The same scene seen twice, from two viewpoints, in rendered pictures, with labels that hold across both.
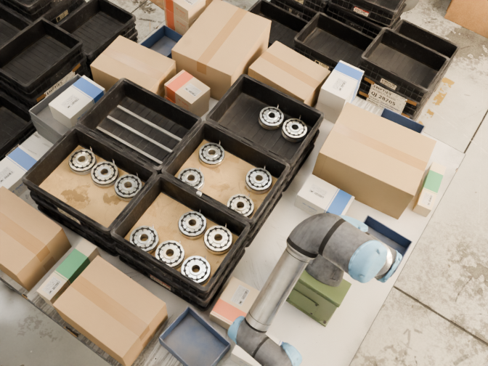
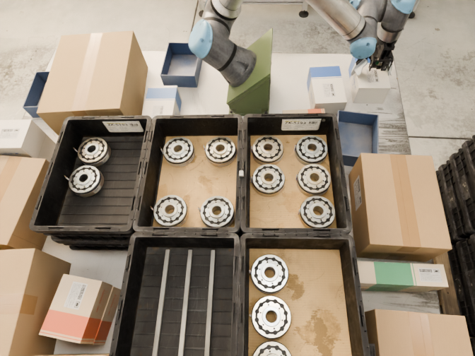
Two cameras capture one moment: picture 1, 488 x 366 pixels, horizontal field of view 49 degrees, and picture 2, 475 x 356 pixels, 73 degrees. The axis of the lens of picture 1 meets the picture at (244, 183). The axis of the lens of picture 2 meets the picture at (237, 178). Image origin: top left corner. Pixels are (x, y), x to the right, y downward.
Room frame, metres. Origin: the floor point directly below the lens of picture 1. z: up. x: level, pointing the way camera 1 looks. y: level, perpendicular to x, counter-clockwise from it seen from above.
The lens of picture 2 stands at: (1.10, 0.57, 1.77)
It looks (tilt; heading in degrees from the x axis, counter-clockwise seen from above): 63 degrees down; 253
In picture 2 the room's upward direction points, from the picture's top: 7 degrees counter-clockwise
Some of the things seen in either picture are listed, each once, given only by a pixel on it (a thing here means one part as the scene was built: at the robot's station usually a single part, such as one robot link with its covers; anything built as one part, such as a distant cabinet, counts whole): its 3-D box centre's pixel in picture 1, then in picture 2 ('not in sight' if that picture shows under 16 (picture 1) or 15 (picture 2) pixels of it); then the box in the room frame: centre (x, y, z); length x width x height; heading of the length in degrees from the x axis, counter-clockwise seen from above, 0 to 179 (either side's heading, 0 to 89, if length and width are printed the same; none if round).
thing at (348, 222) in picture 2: (181, 230); (292, 169); (0.81, 0.20, 0.92); 0.40 x 0.30 x 0.02; 66
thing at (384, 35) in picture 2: not in sight; (390, 31); (0.28, -0.12, 0.98); 0.08 x 0.08 x 0.05
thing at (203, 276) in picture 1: (195, 269); (312, 148); (0.70, 0.13, 0.86); 0.10 x 0.10 x 0.01
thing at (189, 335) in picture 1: (194, 343); (355, 138); (0.48, 0.10, 0.74); 0.20 x 0.15 x 0.07; 56
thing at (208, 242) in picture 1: (218, 238); (268, 148); (0.83, 0.07, 0.86); 0.10 x 0.10 x 0.01
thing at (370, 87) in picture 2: not in sight; (367, 77); (0.28, -0.14, 0.75); 0.20 x 0.12 x 0.09; 64
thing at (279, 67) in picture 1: (287, 81); (13, 205); (1.70, -0.14, 0.78); 0.30 x 0.22 x 0.16; 60
